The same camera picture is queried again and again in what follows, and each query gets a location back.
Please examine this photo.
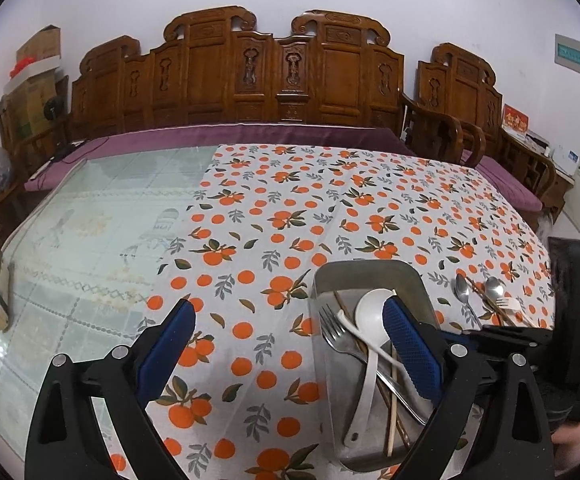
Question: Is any small metal spoon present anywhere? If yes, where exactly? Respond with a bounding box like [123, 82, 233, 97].
[454, 273, 482, 330]

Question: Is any large white plastic ladle spoon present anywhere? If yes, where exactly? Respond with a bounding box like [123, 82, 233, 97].
[342, 287, 398, 449]

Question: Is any white plastic fork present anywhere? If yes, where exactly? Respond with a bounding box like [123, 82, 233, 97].
[495, 296, 533, 327]

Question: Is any wooden chopstick in tray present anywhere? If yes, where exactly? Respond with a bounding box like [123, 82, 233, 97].
[386, 364, 397, 457]
[331, 288, 414, 451]

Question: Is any wooden chopstick on table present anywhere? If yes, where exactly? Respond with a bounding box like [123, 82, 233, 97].
[465, 278, 514, 326]

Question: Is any metal tray container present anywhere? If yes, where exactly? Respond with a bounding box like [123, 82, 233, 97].
[308, 260, 439, 474]

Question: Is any large metal spoon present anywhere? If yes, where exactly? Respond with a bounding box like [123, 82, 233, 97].
[484, 276, 505, 309]

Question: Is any metal fork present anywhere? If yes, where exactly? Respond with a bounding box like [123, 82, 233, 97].
[319, 304, 429, 426]

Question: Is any purple armchair cushion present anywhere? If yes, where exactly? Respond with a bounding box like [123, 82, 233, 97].
[476, 156, 543, 214]

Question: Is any wooden side table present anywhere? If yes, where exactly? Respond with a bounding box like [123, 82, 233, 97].
[498, 128, 574, 222]

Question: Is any orange print tablecloth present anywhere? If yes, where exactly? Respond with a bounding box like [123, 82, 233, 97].
[99, 143, 556, 480]

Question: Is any red sign card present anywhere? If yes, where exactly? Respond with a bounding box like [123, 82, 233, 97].
[502, 104, 529, 136]

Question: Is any carved wooden armchair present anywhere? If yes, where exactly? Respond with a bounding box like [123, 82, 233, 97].
[399, 41, 556, 212]

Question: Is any purple bench cushion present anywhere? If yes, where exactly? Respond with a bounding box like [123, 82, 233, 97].
[24, 122, 414, 192]

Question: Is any carved wooden bench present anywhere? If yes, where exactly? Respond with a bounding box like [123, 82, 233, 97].
[71, 6, 405, 139]

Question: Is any cardboard boxes stack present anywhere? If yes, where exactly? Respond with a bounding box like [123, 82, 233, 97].
[0, 25, 64, 154]

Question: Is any grey wall plaque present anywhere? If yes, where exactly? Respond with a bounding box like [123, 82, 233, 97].
[555, 34, 580, 74]

